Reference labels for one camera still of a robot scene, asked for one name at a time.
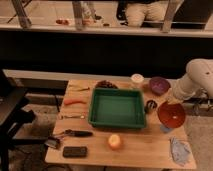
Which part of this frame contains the red bowl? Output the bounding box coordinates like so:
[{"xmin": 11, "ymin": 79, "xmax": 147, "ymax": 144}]
[{"xmin": 157, "ymin": 102, "xmax": 186, "ymax": 128}]

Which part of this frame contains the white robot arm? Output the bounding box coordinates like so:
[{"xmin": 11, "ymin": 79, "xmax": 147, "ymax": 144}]
[{"xmin": 171, "ymin": 58, "xmax": 213, "ymax": 101}]

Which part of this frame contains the green plastic tray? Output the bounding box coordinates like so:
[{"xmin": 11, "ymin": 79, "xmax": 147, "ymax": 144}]
[{"xmin": 88, "ymin": 88, "xmax": 146, "ymax": 129}]

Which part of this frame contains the white lidded cup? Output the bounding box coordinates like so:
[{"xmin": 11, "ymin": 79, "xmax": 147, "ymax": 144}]
[{"xmin": 131, "ymin": 74, "xmax": 144, "ymax": 89}]

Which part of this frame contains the orange carrot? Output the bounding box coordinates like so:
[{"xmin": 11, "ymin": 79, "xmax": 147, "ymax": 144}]
[{"xmin": 63, "ymin": 99, "xmax": 86, "ymax": 105}]

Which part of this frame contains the dark round whisk object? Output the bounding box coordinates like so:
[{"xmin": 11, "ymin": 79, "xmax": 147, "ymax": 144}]
[{"xmin": 145, "ymin": 100, "xmax": 157, "ymax": 114}]

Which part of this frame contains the purple bowl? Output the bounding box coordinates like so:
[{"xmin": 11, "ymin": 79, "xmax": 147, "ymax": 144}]
[{"xmin": 149, "ymin": 77, "xmax": 171, "ymax": 96}]

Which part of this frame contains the small metal spoon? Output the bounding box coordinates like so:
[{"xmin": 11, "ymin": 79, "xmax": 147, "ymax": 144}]
[{"xmin": 59, "ymin": 115, "xmax": 85, "ymax": 120}]

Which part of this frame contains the yellow apple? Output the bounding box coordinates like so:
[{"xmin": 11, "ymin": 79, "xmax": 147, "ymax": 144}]
[{"xmin": 108, "ymin": 134, "xmax": 122, "ymax": 150}]

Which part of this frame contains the blue small cup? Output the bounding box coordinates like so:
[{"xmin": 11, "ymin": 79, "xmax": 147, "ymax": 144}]
[{"xmin": 160, "ymin": 125, "xmax": 173, "ymax": 133}]

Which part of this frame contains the black rectangular case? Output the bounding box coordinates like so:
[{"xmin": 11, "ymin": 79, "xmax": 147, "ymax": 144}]
[{"xmin": 63, "ymin": 146, "xmax": 87, "ymax": 158}]

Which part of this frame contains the person in beige trousers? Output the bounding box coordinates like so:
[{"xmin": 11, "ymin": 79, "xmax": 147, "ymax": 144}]
[{"xmin": 116, "ymin": 0, "xmax": 169, "ymax": 28}]

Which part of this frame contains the small grey metal box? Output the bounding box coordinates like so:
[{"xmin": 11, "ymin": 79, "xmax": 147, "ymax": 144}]
[{"xmin": 45, "ymin": 137, "xmax": 61, "ymax": 149}]

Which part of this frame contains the black side table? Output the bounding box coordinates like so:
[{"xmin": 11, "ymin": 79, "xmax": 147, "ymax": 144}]
[{"xmin": 0, "ymin": 70, "xmax": 37, "ymax": 171}]

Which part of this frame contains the blue crumpled cloth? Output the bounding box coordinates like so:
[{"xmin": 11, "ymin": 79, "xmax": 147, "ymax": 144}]
[{"xmin": 170, "ymin": 137, "xmax": 190, "ymax": 166}]

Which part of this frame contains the black handled tool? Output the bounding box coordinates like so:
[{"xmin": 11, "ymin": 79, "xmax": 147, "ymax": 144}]
[{"xmin": 54, "ymin": 129, "xmax": 93, "ymax": 138}]

